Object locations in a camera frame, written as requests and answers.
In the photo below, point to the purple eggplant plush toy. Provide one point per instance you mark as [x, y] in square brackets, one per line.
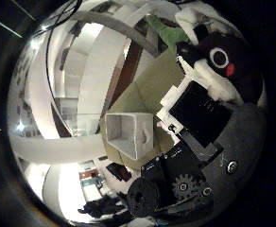
[245, 53]

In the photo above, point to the grey plastic basket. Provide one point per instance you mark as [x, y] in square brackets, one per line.
[130, 134]

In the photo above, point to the person in dark clothes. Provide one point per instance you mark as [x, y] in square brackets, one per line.
[101, 206]

